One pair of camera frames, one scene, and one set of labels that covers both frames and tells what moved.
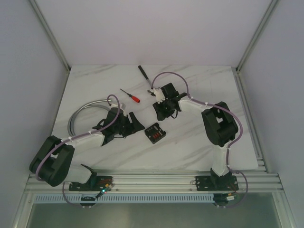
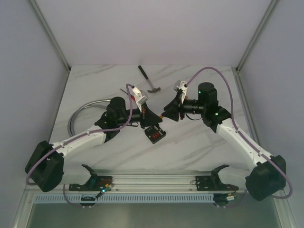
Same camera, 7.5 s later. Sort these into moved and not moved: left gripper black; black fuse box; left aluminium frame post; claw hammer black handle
Moved: left gripper black
Not moved: claw hammer black handle; black fuse box; left aluminium frame post
